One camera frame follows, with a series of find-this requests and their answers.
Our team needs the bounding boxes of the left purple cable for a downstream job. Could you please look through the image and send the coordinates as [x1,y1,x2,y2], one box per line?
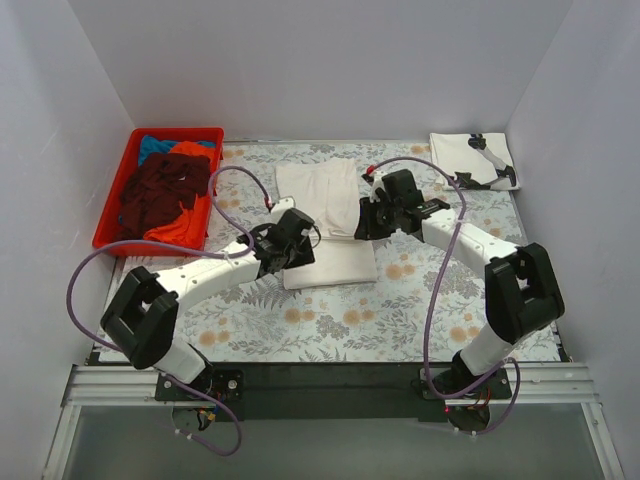
[65,166,279,457]

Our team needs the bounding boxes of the aluminium frame rail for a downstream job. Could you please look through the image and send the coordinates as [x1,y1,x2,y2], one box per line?
[62,362,600,406]

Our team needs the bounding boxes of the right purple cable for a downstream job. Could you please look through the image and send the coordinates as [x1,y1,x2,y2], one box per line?
[363,156,522,437]

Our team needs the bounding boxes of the orange t-shirt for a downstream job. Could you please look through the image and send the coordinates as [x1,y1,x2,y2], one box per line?
[139,141,215,247]

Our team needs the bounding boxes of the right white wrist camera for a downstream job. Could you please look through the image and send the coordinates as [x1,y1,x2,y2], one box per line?
[362,166,386,202]

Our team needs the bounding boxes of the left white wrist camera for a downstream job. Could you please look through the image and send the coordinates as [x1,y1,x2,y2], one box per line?
[270,197,296,218]

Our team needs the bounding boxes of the white Coca-Cola t-shirt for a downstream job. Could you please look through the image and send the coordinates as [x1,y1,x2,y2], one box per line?
[275,158,378,290]

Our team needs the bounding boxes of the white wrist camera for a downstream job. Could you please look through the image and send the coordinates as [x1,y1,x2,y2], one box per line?
[362,166,386,202]
[270,197,296,218]

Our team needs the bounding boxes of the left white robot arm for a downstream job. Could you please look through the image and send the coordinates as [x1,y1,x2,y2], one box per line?
[100,208,317,392]

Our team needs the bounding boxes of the red plastic bin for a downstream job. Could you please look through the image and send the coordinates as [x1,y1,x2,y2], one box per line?
[92,127,224,257]

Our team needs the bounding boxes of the folded white printed t-shirt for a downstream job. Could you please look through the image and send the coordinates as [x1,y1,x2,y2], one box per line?
[429,133,520,191]

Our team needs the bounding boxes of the purple cable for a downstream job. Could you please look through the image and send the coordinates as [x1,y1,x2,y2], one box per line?
[65,166,279,457]
[363,156,522,437]

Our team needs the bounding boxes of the blue t-shirt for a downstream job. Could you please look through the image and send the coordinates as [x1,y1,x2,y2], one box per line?
[138,135,177,165]

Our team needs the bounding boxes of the floral patterned table mat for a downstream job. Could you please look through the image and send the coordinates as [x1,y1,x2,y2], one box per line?
[99,140,562,364]

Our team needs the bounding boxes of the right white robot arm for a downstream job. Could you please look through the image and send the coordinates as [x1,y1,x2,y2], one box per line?
[355,167,565,399]

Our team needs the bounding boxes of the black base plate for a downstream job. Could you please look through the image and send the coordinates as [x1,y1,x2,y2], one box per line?
[154,360,514,434]

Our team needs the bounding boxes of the maroon t-shirt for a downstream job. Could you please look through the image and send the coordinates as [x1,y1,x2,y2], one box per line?
[116,153,210,247]

